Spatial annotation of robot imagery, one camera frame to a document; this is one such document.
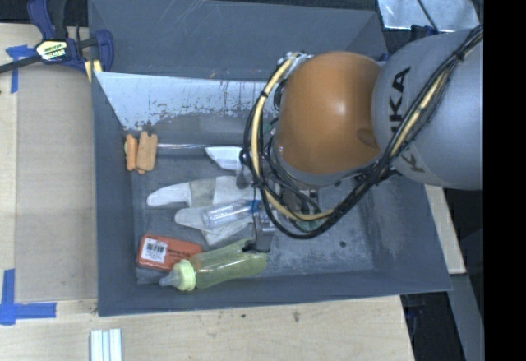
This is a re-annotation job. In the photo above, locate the green baby bottle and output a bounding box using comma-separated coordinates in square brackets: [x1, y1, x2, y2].
[159, 238, 269, 292]

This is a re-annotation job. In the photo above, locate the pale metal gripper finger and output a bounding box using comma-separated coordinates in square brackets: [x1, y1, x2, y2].
[251, 214, 276, 235]
[245, 234, 272, 253]

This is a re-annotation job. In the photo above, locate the orange packet with barcode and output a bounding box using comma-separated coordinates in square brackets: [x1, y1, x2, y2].
[136, 234, 204, 272]

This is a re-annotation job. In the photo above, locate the grey metal bin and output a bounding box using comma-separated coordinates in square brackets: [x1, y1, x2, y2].
[86, 0, 454, 317]

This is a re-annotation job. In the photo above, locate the white flat plastic piece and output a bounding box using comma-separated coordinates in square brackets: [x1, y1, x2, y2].
[204, 146, 244, 172]

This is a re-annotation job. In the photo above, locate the clear plastic bottle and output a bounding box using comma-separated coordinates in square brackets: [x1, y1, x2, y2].
[201, 199, 262, 229]

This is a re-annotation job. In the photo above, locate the narrow orange foam stick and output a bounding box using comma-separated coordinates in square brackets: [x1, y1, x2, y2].
[124, 133, 138, 172]

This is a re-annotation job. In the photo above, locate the wide orange foam block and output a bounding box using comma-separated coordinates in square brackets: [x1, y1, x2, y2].
[136, 130, 159, 175]

